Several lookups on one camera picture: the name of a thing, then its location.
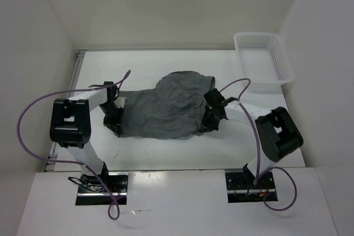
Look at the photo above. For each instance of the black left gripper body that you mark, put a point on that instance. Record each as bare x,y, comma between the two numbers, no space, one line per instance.
113,114

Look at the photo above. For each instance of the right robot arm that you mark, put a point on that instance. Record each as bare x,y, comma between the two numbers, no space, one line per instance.
275,131

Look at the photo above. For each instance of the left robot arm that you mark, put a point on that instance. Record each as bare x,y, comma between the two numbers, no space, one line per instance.
71,126

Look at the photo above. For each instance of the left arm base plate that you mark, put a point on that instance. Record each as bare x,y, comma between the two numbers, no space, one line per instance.
91,192

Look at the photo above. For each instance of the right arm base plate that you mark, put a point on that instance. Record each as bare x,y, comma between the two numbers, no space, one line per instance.
240,191

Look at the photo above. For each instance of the white plastic basket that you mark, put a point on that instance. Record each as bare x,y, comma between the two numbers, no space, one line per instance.
263,59

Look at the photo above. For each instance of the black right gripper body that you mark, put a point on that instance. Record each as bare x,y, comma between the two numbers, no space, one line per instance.
210,120

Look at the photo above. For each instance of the grey shorts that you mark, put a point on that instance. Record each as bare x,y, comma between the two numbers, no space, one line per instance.
173,109

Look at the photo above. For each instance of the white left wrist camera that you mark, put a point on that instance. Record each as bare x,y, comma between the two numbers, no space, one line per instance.
120,102

